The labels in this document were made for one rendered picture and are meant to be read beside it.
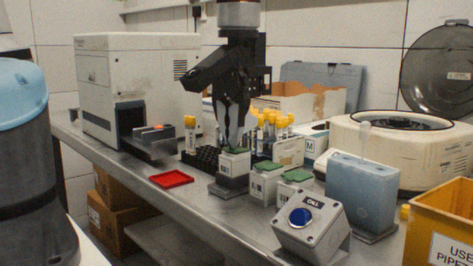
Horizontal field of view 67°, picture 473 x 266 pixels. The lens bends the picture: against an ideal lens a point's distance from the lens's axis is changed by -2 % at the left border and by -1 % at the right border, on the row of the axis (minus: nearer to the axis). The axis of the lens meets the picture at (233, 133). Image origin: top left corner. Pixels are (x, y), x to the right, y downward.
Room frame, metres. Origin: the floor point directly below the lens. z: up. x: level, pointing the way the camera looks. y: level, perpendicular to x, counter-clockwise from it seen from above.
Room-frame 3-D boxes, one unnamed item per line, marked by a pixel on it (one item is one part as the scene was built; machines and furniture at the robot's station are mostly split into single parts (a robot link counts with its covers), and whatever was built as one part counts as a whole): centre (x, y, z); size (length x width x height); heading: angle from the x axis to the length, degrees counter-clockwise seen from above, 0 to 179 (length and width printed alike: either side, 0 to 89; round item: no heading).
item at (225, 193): (0.64, 0.00, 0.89); 0.09 x 0.05 x 0.04; 130
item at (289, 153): (0.83, -0.06, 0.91); 0.20 x 0.10 x 0.07; 40
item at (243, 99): (0.62, -0.01, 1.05); 0.05 x 0.02 x 0.09; 40
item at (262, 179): (0.60, -0.06, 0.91); 0.05 x 0.04 x 0.07; 130
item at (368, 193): (0.51, -0.19, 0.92); 0.10 x 0.07 x 0.10; 35
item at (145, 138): (0.86, 0.22, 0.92); 0.21 x 0.07 x 0.05; 40
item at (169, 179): (0.69, 0.13, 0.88); 0.07 x 0.07 x 0.01; 40
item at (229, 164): (0.65, 0.00, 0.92); 0.05 x 0.04 x 0.06; 131
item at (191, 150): (0.78, 0.04, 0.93); 0.17 x 0.09 x 0.11; 41
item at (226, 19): (0.65, -0.01, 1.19); 0.08 x 0.08 x 0.05
